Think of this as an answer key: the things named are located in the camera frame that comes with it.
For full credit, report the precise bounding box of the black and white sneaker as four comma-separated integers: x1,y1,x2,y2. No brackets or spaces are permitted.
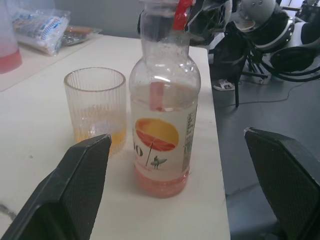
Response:
213,78,237,92

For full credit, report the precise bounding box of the ribbed clear drinking glass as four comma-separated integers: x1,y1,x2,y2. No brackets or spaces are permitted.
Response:
63,67,127,158

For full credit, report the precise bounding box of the black floor cable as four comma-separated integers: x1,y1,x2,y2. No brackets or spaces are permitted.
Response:
238,81,305,105

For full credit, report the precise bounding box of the clear pitcher with red liquid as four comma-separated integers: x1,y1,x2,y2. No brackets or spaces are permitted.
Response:
0,0,24,75

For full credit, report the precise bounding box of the silver robot with black joints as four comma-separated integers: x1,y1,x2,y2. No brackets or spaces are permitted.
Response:
184,0,320,81

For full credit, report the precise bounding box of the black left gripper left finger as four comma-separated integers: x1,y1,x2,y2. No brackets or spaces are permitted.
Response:
0,133,112,240

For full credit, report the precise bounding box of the red tape strip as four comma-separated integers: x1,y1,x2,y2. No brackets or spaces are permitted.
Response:
172,0,195,31

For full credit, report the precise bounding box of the clear juice bottle pink liquid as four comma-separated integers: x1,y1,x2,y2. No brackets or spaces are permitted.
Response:
128,0,202,199

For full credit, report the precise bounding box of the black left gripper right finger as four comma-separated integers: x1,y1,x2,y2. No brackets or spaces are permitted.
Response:
243,126,320,240

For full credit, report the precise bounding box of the clear plastic bag of packets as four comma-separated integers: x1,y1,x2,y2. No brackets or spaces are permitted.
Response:
11,9,71,56

